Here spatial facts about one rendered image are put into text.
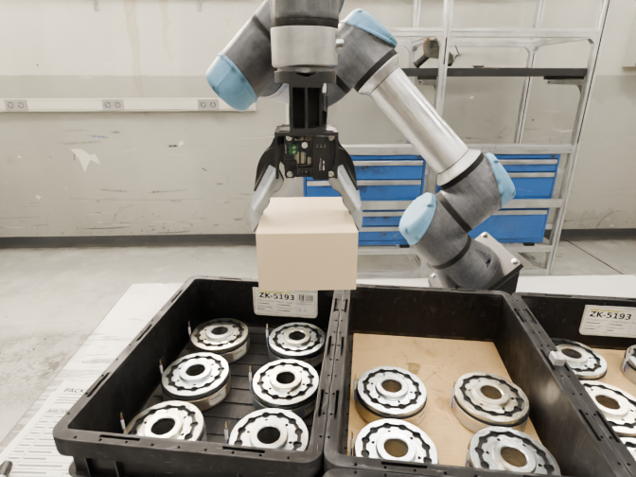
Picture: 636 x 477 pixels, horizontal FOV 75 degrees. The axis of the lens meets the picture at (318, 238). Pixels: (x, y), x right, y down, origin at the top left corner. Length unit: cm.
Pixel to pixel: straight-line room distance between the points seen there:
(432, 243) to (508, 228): 189
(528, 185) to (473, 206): 186
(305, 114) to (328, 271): 19
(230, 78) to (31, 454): 70
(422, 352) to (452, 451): 21
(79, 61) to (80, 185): 92
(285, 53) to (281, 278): 25
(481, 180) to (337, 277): 53
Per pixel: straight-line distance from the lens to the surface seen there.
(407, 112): 94
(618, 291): 153
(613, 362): 91
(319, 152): 47
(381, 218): 256
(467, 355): 81
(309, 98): 49
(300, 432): 60
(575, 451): 61
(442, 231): 97
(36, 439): 94
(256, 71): 59
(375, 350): 78
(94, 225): 382
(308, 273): 50
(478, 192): 96
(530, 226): 291
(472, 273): 103
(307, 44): 48
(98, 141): 361
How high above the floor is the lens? 129
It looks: 21 degrees down
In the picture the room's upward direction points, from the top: straight up
